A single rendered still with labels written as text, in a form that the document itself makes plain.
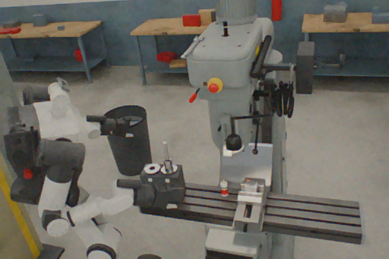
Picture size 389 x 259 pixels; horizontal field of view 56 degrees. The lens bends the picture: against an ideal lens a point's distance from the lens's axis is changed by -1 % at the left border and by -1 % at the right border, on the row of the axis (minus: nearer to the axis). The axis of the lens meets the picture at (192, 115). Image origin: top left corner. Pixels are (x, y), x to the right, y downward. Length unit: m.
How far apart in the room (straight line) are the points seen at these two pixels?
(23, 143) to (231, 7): 1.05
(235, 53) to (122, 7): 5.32
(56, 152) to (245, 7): 1.04
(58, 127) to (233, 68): 0.70
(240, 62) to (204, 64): 0.14
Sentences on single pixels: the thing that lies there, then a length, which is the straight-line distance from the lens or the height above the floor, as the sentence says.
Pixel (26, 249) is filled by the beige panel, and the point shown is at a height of 0.19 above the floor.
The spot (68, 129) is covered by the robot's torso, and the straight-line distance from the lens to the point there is 1.44.
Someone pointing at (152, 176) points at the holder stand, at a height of 1.12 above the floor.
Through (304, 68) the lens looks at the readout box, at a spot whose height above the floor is 1.66.
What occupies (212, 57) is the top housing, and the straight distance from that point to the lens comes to 1.44.
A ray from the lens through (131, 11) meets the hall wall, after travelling 6.59.
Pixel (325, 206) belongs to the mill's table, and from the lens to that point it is 2.13.
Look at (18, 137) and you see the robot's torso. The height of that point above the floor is 1.74.
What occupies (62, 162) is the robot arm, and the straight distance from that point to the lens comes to 1.34.
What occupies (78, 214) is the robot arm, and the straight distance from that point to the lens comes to 1.50.
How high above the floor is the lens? 2.37
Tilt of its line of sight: 29 degrees down
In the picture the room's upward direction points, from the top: 7 degrees counter-clockwise
